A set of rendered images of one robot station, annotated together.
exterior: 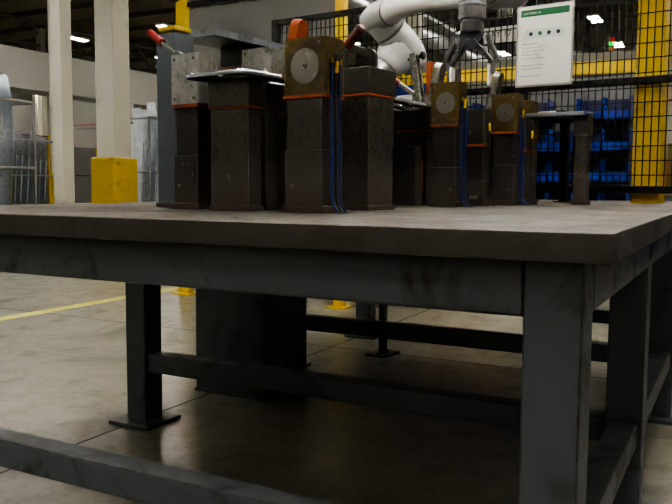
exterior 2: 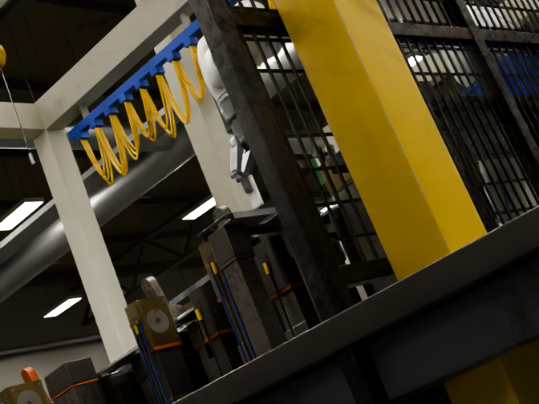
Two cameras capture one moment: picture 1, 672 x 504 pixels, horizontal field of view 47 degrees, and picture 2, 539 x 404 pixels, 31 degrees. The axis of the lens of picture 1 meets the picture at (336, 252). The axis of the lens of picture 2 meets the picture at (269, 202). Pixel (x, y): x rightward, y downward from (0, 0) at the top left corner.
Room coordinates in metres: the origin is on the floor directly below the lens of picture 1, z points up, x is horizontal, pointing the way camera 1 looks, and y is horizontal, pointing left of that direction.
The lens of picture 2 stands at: (2.87, -2.45, 0.53)
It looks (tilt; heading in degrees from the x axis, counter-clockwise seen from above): 16 degrees up; 99
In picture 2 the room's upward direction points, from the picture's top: 22 degrees counter-clockwise
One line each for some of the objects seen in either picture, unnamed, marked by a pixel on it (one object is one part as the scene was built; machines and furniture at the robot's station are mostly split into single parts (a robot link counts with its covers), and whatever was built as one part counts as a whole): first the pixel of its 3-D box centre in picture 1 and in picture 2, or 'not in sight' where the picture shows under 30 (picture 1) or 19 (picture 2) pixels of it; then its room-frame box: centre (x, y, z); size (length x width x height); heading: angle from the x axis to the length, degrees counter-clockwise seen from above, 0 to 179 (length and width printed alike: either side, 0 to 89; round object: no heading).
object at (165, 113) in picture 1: (175, 121); not in sight; (2.03, 0.42, 0.92); 0.08 x 0.08 x 0.44; 55
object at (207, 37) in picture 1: (242, 44); (220, 278); (2.24, 0.27, 1.16); 0.37 x 0.14 x 0.02; 145
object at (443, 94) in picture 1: (452, 145); (164, 373); (2.18, -0.33, 0.87); 0.12 x 0.07 x 0.35; 55
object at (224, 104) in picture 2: (472, 12); (241, 107); (2.59, -0.44, 1.33); 0.09 x 0.09 x 0.06
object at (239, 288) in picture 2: (582, 160); (254, 303); (2.53, -0.80, 0.84); 0.05 x 0.05 x 0.29; 55
